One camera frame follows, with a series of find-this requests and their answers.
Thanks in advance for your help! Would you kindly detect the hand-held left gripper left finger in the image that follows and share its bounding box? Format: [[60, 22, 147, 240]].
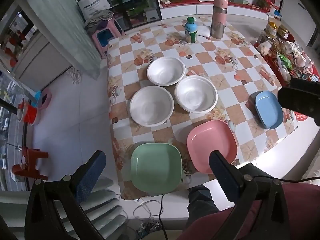
[[25, 150, 107, 240]]

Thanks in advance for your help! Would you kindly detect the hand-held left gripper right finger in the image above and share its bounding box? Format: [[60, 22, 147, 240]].
[[209, 150, 298, 240]]

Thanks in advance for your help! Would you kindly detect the blue square plate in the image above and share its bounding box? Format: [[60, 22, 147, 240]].
[[254, 91, 284, 130]]

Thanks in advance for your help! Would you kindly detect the pink square plate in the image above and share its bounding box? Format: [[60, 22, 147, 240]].
[[186, 119, 238, 175]]

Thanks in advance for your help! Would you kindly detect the green square plate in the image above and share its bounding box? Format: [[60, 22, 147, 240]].
[[130, 142, 182, 194]]

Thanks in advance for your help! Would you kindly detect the white foam bowl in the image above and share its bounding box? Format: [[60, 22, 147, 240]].
[[129, 85, 175, 127], [174, 76, 218, 114], [146, 57, 186, 86]]

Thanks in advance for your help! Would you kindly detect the light green slatted chair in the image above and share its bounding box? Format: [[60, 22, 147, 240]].
[[50, 177, 128, 240]]

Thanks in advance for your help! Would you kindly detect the person's dark trouser leg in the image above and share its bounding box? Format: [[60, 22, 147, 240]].
[[184, 185, 220, 233]]

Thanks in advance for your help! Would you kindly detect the pile of snack packets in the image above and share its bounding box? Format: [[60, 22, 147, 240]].
[[252, 20, 320, 85]]

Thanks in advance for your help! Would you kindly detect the person's maroon clothed leg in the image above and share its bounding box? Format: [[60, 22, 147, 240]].
[[175, 182, 320, 240]]

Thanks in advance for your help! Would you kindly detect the red plastic stool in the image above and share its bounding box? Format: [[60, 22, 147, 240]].
[[11, 148, 49, 181]]

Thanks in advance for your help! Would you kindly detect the fruit in white foam net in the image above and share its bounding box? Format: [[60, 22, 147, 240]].
[[257, 41, 273, 57]]

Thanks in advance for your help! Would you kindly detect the glass jar with gold lid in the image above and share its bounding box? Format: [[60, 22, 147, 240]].
[[265, 21, 278, 37], [277, 24, 290, 39]]

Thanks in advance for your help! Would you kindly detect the red cup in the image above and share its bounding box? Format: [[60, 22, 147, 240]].
[[18, 99, 42, 126]]

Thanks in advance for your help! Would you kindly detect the pink plastic basin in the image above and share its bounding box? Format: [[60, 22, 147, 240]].
[[37, 88, 52, 110]]

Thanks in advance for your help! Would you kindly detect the blue plastic basin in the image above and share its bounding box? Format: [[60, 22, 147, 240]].
[[31, 90, 42, 108]]

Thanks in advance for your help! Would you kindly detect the pink steel thermos flask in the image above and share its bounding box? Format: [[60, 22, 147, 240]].
[[210, 0, 228, 39]]

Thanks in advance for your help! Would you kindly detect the white tissue packet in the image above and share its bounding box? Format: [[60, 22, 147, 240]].
[[197, 25, 212, 37]]

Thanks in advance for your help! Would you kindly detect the white counter with red top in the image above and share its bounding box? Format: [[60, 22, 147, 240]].
[[154, 0, 283, 21]]

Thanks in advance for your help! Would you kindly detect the green-capped drink bottle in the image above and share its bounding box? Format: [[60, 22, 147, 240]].
[[184, 17, 198, 44]]

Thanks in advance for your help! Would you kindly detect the white low cabinet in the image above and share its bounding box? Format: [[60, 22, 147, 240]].
[[0, 27, 73, 90]]

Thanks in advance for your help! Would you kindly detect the pink plastic stool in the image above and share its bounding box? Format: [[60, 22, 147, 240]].
[[91, 29, 118, 59]]

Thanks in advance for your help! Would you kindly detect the checkered printed tablecloth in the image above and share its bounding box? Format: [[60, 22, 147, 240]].
[[106, 15, 299, 200]]

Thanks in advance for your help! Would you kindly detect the pile of grey clothes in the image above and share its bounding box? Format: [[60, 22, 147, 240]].
[[84, 9, 115, 29]]

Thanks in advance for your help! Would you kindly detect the grey-green ribbed panel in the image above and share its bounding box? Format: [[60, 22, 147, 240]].
[[22, 0, 102, 80]]

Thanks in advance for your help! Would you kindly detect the white printed shopping bag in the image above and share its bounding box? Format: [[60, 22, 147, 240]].
[[77, 0, 112, 20]]

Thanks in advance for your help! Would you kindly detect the glass door cabinet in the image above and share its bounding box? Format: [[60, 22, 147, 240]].
[[67, 0, 162, 30]]

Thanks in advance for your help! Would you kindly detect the white floor cable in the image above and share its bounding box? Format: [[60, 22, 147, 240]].
[[132, 199, 160, 220]]

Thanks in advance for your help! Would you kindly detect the black floor cable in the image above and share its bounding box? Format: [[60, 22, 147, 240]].
[[157, 194, 169, 240]]

